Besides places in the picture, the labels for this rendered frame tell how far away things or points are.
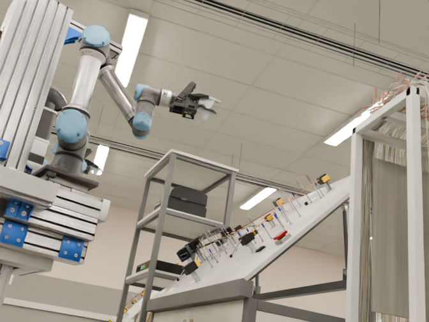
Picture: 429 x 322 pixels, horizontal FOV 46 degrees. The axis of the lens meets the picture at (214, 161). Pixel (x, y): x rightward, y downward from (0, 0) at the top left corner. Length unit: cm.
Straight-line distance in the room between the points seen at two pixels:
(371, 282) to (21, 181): 126
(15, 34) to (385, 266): 180
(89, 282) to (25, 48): 763
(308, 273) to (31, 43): 927
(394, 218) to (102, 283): 819
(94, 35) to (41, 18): 40
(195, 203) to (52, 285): 654
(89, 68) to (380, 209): 127
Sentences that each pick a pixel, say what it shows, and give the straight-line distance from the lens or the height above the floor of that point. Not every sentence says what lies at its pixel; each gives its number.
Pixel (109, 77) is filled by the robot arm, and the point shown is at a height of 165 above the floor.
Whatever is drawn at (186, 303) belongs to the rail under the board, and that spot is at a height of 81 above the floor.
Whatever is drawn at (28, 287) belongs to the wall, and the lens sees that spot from 970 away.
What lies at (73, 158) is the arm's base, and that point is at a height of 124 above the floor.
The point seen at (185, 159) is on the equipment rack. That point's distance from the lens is 337.
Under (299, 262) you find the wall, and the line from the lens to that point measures 1098.
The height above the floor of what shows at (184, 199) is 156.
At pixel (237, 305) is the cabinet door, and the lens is 205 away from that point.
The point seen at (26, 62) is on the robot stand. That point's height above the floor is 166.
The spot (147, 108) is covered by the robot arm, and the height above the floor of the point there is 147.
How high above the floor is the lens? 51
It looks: 23 degrees up
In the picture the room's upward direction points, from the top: 9 degrees clockwise
